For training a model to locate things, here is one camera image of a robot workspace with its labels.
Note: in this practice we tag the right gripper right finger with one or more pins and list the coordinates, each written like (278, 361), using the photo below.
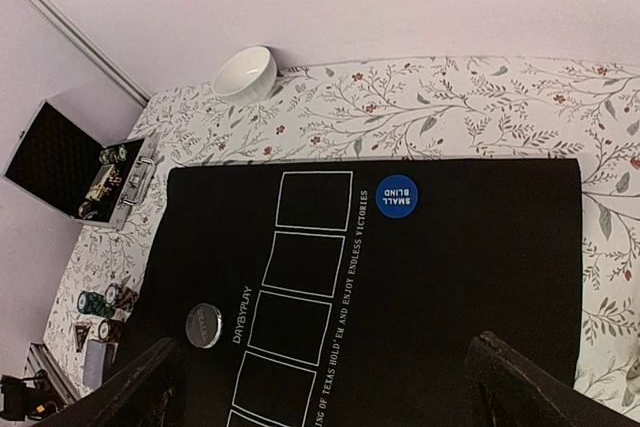
(507, 389)

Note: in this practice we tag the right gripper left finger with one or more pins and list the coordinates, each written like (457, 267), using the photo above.
(147, 392)

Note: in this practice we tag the clear dealer button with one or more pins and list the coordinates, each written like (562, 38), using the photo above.
(203, 326)

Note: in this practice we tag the blue small blind button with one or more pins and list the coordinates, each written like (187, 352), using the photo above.
(397, 196)

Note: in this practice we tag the blue card deck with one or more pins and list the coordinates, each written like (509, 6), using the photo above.
(99, 358)

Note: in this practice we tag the red poker chip stack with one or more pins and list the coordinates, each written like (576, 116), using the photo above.
(110, 331)

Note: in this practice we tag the black triangular marker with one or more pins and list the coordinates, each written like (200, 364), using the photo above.
(81, 331)

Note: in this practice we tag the green poker chip stack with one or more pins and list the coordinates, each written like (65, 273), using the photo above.
(93, 303)

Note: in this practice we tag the white poker chip stack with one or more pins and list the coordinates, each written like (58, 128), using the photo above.
(114, 295)

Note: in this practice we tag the black poker mat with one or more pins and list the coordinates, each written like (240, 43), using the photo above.
(335, 315)

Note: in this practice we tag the silver poker chip case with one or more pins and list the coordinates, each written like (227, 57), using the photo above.
(64, 167)

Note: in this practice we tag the white ceramic bowl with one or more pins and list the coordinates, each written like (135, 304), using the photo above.
(246, 78)

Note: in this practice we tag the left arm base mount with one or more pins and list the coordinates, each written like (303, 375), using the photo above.
(20, 402)

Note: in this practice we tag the left aluminium frame post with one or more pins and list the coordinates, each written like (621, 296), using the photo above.
(90, 50)

